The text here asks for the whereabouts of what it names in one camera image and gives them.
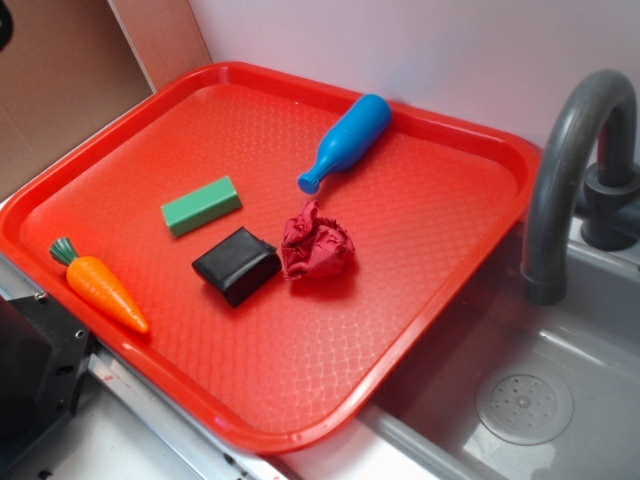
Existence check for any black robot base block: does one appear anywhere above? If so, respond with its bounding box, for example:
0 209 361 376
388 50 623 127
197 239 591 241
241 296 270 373
1 293 94 476

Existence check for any crumpled red paper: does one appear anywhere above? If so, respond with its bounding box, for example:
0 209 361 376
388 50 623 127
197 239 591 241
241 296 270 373
281 201 355 281

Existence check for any red plastic tray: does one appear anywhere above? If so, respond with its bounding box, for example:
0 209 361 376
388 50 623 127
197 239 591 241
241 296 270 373
1 62 540 454

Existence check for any black rectangular pouch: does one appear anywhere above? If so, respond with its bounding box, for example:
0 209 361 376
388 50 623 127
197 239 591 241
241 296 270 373
192 227 282 307

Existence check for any green rectangular block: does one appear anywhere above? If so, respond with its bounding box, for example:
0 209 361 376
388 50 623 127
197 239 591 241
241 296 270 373
161 176 242 238

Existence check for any blue plastic toy bottle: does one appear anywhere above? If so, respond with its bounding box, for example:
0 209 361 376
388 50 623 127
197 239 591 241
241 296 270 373
298 94 392 195

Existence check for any orange toy carrot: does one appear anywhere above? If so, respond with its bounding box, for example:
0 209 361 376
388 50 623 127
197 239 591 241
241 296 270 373
49 237 150 334

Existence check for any grey plastic sink basin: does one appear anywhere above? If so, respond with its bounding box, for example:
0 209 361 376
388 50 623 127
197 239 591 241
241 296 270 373
360 227 639 479

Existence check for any round sink drain cover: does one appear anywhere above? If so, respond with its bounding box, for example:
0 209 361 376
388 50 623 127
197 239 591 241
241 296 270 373
475 368 573 446

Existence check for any grey plastic faucet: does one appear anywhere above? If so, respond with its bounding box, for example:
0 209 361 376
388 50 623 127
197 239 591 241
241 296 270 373
521 69 639 305

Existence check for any brown cardboard box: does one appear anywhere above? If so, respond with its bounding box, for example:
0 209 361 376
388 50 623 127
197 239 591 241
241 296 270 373
1 1 210 198

